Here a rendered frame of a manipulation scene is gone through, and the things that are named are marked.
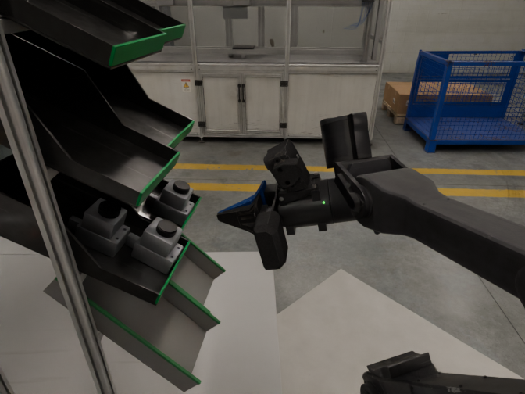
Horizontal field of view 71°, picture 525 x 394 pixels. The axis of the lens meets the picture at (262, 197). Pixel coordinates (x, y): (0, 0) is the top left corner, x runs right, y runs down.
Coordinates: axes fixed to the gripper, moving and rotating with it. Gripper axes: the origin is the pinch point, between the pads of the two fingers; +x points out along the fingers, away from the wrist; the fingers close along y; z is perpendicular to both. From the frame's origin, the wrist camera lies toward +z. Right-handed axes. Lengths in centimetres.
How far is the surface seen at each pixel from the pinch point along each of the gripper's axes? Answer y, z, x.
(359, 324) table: -25, -49, -11
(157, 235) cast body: 0.4, -1.6, 13.4
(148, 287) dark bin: 4.3, -7.7, 15.5
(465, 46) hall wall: -859, -146, -279
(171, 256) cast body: -0.2, -5.8, 13.0
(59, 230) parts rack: 8.7, 5.9, 20.0
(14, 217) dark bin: 6.6, 7.6, 27.8
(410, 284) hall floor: -142, -145, -39
